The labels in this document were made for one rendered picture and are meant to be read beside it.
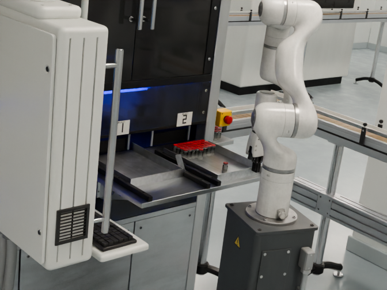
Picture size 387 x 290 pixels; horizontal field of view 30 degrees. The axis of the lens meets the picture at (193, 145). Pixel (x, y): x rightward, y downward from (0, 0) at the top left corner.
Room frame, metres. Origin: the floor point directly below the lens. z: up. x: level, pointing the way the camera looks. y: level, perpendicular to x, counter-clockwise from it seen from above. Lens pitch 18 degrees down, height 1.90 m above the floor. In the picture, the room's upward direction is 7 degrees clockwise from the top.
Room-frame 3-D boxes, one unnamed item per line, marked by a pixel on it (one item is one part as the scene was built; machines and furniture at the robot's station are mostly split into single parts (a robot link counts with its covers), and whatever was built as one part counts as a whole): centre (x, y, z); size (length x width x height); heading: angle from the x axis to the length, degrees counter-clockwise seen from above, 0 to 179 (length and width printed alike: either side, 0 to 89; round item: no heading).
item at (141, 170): (2.72, 0.24, 0.90); 0.34 x 0.26 x 0.04; 43
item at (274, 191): (2.45, -0.31, 0.95); 0.19 x 0.19 x 0.18
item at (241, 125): (3.51, -0.22, 0.92); 0.69 x 0.16 x 0.16; 133
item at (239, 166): (2.87, -0.09, 0.90); 0.34 x 0.26 x 0.04; 43
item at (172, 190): (2.78, 0.07, 0.87); 0.70 x 0.48 x 0.02; 133
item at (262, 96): (2.78, -0.27, 1.17); 0.09 x 0.08 x 0.13; 99
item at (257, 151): (2.78, -0.26, 1.03); 0.10 x 0.08 x 0.11; 133
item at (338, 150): (3.56, -0.75, 0.46); 0.09 x 0.09 x 0.77; 43
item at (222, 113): (3.21, -0.11, 0.99); 0.08 x 0.07 x 0.07; 43
